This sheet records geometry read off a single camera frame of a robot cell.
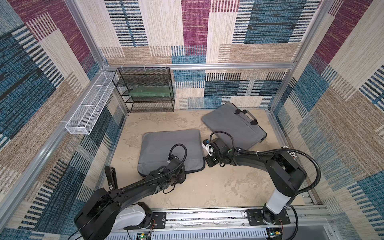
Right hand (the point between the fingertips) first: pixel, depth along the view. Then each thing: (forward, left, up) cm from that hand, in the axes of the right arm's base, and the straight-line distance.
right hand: (209, 160), depth 92 cm
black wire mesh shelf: (+46, +53, +28) cm, 76 cm away
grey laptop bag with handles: (+22, -27, +1) cm, 35 cm away
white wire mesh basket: (+18, +76, +17) cm, 80 cm away
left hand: (-9, +15, +1) cm, 18 cm away
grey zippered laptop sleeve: (+8, +35, 0) cm, 36 cm away
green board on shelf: (+34, +36, +26) cm, 56 cm away
